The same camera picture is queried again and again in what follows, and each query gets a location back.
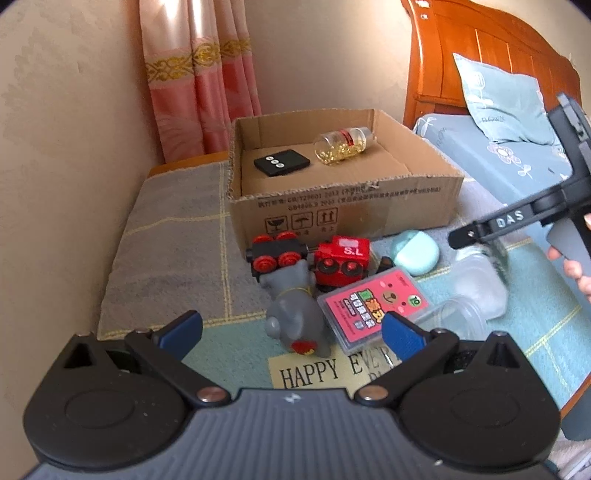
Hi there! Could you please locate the red toy train car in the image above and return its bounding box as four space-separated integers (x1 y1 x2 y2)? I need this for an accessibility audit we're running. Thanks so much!
311 235 371 292

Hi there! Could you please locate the mint green earbuds case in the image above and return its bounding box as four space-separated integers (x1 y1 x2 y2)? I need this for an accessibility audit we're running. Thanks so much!
391 231 440 276

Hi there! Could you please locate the bed with blue floral sheet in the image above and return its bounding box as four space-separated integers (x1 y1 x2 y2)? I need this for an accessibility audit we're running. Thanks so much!
412 113 591 222

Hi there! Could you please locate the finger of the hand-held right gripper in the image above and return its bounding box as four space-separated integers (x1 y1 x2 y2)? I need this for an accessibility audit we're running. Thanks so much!
447 203 541 252

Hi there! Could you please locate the black toy train car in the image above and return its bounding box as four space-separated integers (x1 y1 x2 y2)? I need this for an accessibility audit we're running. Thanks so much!
246 232 311 283

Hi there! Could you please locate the brown cardboard box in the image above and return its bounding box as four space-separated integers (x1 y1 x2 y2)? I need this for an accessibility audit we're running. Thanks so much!
227 108 465 259

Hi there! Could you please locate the pink card case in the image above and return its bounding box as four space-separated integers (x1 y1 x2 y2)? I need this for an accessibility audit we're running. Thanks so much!
318 270 437 356

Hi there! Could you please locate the clear square plastic container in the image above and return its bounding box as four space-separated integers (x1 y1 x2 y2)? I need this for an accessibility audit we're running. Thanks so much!
450 242 509 320

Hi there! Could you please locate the person's right hand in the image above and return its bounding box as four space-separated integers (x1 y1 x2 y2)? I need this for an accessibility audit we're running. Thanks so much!
546 212 591 304

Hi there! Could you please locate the grey toy elephant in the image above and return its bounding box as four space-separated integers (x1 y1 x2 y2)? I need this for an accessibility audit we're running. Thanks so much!
263 261 333 358

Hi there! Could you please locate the clear bottle of yellow capsules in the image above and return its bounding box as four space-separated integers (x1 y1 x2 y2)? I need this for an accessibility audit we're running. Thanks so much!
314 127 374 165

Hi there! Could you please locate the grey and teal checked mat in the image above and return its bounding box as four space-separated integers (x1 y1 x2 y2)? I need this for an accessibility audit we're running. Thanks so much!
98 159 591 411

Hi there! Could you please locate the light blue floral pillow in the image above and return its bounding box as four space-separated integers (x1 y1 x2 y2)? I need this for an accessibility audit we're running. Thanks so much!
452 52 561 146

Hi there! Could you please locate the wooden bed headboard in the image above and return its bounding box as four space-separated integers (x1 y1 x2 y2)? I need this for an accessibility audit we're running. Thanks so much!
401 0 580 130

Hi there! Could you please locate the clear round plastic cup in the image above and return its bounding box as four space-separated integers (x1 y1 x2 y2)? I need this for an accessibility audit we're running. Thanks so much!
418 298 490 344

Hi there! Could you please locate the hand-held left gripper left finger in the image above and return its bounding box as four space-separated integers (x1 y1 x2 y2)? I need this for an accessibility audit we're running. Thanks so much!
62 310 232 408

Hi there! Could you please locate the black remote control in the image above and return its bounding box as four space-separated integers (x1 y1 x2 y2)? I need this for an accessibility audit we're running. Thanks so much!
253 150 311 178

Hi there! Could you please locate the pink patterned curtain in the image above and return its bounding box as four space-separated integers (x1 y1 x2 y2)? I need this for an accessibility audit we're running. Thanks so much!
139 0 263 163

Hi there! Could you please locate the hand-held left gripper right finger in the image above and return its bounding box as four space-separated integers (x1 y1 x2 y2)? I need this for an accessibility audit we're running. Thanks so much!
353 311 527 409

